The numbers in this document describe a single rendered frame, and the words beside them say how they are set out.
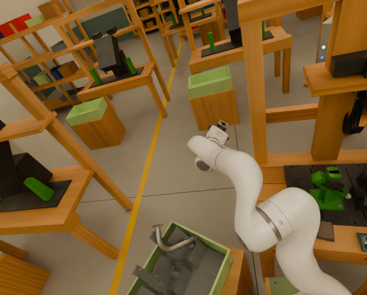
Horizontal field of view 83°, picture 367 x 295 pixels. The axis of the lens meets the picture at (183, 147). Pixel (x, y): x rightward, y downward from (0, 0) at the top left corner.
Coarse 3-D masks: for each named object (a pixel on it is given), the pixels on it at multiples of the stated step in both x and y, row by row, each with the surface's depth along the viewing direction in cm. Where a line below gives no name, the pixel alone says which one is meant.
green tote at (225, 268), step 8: (176, 224) 133; (168, 232) 133; (184, 232) 137; (192, 232) 126; (168, 240) 135; (200, 240) 129; (208, 240) 120; (216, 248) 123; (224, 248) 114; (152, 256) 124; (152, 264) 126; (224, 264) 109; (224, 272) 113; (136, 280) 116; (216, 280) 104; (224, 280) 115; (136, 288) 117; (216, 288) 106
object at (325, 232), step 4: (320, 224) 111; (324, 224) 110; (328, 224) 110; (332, 224) 110; (320, 228) 109; (324, 228) 109; (328, 228) 108; (332, 228) 109; (320, 232) 108; (324, 232) 108; (328, 232) 107; (332, 232) 107; (316, 236) 109; (320, 236) 107; (324, 236) 106; (328, 236) 106; (332, 236) 105; (328, 240) 106; (332, 240) 105
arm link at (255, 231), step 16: (224, 160) 61; (240, 160) 56; (240, 176) 55; (256, 176) 54; (240, 192) 55; (256, 192) 53; (240, 208) 54; (256, 208) 55; (240, 224) 53; (256, 224) 51; (272, 224) 51; (240, 240) 53; (256, 240) 50; (272, 240) 50
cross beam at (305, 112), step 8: (304, 104) 129; (312, 104) 127; (272, 112) 133; (280, 112) 131; (288, 112) 130; (296, 112) 129; (304, 112) 128; (312, 112) 127; (272, 120) 137; (280, 120) 136; (288, 120) 134; (296, 120) 133
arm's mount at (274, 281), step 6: (270, 282) 104; (276, 282) 103; (282, 282) 102; (288, 282) 101; (270, 288) 102; (276, 288) 101; (282, 288) 101; (288, 288) 100; (294, 288) 99; (276, 294) 100; (282, 294) 99; (288, 294) 98
